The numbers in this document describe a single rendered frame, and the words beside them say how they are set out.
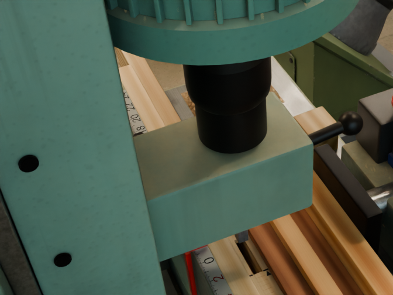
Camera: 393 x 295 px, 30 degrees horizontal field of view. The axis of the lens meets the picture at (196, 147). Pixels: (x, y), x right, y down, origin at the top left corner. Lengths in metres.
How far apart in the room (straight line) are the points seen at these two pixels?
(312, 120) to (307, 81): 0.48
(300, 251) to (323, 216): 0.03
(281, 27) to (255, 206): 0.20
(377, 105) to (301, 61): 0.58
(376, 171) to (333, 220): 0.08
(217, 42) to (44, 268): 0.18
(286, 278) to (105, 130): 0.25
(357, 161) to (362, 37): 0.62
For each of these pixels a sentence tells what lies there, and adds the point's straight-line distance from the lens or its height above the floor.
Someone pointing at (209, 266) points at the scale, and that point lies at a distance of 0.61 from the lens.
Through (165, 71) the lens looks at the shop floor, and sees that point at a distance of 2.40.
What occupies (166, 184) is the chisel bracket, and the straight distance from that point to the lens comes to 0.51.
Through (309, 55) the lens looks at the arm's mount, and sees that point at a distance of 1.20.
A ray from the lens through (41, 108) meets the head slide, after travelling 0.39.
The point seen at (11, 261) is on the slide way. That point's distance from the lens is 0.45.
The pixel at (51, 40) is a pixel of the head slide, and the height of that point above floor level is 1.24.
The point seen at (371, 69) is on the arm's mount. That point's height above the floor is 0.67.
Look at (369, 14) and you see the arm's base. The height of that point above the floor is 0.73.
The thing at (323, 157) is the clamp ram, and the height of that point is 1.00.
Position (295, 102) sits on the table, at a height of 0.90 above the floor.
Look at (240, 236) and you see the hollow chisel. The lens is 0.62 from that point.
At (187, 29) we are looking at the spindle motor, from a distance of 0.38.
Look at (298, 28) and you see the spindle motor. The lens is 0.40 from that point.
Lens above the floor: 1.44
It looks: 43 degrees down
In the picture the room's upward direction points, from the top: 8 degrees counter-clockwise
